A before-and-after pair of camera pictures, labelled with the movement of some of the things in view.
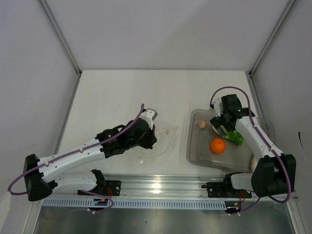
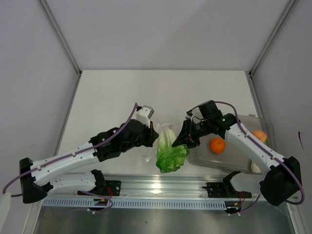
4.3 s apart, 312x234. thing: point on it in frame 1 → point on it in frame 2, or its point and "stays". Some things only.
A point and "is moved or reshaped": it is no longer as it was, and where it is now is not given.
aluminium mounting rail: [165, 185] stays
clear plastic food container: [235, 157] stays
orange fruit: [218, 146] stays
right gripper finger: [217, 120] → [184, 137]
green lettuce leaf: [235, 136] is moved or reshaped
